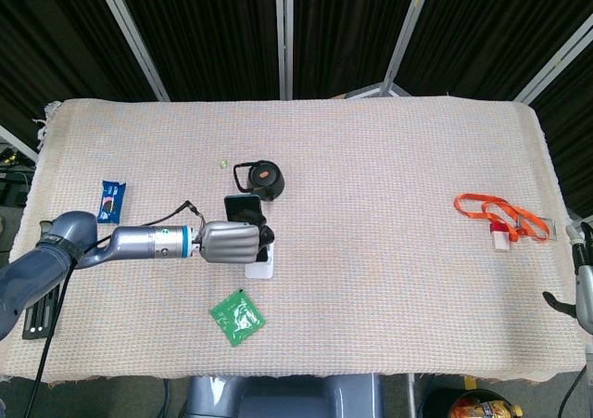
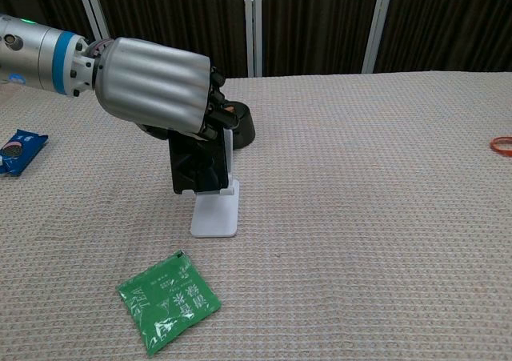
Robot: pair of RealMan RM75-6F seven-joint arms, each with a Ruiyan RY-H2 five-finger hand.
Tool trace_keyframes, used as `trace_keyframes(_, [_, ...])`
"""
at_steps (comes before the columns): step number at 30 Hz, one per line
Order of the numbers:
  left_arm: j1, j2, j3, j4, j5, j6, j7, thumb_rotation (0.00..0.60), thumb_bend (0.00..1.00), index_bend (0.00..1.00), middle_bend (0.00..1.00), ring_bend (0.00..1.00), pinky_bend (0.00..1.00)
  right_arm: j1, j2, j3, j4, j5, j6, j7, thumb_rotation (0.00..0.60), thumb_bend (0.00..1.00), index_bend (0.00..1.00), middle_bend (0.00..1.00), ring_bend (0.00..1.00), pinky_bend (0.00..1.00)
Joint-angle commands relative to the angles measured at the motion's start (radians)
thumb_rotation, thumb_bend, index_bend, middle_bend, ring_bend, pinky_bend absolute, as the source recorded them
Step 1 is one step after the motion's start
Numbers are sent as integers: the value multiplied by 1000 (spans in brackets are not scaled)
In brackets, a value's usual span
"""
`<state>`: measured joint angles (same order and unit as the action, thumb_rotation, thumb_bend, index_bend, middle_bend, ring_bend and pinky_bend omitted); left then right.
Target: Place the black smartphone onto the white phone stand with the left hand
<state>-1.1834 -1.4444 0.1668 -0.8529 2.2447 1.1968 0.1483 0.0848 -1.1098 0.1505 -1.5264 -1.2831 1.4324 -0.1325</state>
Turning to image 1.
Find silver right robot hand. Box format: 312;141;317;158
542;221;593;336

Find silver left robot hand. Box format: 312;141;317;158
192;221;277;265

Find black smartphone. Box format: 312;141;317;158
223;194;266;228

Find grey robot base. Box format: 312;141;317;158
184;374;385;418

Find white phone stand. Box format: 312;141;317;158
244;243;276;281

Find green sachet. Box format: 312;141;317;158
209;287;267;348

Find black bottle cap with loop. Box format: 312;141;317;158
233;159;286;202

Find clear badge holder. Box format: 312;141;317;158
518;213;557;241

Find white and red badge card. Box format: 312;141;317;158
489;221;512;253

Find blue cookie packet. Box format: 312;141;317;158
95;180;127;225

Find beige woven tablecloth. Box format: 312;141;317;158
0;96;586;386

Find orange snack packet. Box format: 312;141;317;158
451;397;523;418

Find black curtain panel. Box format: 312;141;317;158
527;32;593;215
393;0;593;102
110;0;284;103
291;0;423;100
0;0;161;159

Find black round bin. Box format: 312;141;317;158
419;387;524;418

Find thin dark wrist cable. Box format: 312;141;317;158
152;198;208;234

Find orange lanyard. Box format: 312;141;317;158
453;193;550;242

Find thick black cable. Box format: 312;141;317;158
32;250;80;418

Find white screen frame post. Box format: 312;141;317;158
91;0;170;103
512;13;593;105
0;124;39;162
347;0;435;99
274;0;295;100

